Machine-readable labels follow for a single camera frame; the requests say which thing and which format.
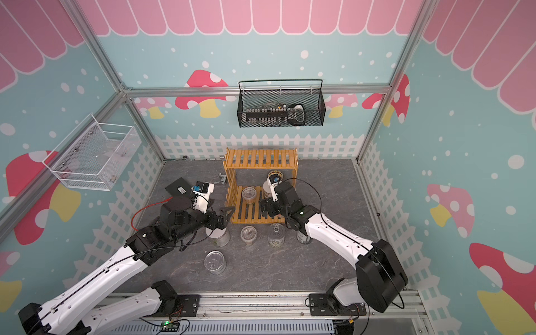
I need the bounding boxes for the black wire mesh basket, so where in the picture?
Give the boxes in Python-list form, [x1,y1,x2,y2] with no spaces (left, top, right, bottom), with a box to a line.
[237,79,326,128]

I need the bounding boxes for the large white lid can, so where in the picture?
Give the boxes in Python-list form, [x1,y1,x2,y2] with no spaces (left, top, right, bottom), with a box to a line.
[205,228,230,247]

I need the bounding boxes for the black network switch box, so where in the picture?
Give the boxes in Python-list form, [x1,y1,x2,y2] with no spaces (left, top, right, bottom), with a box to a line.
[165,177,193,198]

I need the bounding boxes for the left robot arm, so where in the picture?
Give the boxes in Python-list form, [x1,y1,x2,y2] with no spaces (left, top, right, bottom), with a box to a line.
[18,196,235,334]

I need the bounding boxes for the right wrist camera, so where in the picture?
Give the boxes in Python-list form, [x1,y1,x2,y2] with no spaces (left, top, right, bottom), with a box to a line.
[267,179,281,202]

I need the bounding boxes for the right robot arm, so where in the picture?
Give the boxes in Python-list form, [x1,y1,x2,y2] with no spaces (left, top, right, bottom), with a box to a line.
[260,181,408,314]

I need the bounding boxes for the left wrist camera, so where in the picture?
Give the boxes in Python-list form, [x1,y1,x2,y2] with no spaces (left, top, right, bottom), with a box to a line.
[191,181,214,214]

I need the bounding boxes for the metal valve fitting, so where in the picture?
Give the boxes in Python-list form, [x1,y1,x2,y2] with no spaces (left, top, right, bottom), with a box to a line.
[219,173,228,184]

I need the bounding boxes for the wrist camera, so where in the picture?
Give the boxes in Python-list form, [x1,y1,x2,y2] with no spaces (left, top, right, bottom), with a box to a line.
[191,181,214,214]
[267,179,281,202]

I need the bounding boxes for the short silver can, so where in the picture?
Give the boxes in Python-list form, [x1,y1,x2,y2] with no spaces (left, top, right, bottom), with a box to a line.
[204,251,227,275]

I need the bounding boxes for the wooden two-tier shelf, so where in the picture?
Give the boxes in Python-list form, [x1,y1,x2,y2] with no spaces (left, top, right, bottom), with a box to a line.
[223,148,298,225]

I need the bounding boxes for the items in black basket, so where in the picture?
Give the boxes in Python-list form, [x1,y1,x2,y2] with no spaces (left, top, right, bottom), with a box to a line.
[238,104,307,127]

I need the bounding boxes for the small green circuit board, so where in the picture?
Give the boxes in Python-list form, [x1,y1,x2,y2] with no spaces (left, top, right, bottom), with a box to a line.
[159,320,181,333]

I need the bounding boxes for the tall silver green can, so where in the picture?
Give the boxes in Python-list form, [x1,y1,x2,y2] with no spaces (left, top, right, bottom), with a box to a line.
[297,231,311,245]

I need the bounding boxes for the white wire basket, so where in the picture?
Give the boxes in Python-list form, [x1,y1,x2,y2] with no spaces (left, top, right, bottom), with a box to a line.
[42,114,142,191]

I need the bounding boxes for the clear plastic seed jar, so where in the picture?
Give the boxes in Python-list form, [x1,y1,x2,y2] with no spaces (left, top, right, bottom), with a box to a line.
[240,226,258,246]

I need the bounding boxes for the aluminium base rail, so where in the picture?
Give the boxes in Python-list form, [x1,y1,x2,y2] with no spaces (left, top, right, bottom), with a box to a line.
[111,290,434,334]

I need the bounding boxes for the white lid can shelf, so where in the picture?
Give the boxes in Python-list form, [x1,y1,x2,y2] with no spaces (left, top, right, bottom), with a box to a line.
[262,180,272,198]

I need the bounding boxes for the green label pull-tab can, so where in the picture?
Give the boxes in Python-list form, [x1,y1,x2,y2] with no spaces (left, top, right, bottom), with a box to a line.
[268,223,286,248]

